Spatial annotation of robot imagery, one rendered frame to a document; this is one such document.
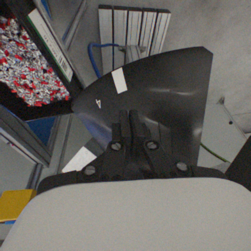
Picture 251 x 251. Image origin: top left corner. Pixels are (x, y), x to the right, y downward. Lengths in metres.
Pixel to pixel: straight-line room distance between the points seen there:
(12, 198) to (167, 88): 0.61
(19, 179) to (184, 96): 1.22
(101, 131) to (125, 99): 0.08
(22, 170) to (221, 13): 1.80
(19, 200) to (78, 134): 0.76
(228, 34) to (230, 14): 0.14
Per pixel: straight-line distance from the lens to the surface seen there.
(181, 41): 1.30
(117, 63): 1.17
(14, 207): 0.65
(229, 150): 1.55
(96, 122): 0.24
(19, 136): 0.60
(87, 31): 1.18
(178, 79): 0.18
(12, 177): 1.31
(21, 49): 0.33
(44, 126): 0.78
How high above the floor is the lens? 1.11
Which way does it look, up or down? 36 degrees down
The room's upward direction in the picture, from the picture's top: 175 degrees clockwise
